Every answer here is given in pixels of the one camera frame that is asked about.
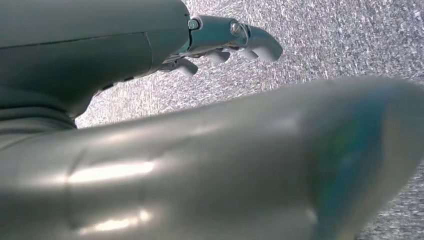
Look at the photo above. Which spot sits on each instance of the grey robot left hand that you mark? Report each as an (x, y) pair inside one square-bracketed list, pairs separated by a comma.
[(82, 49)]

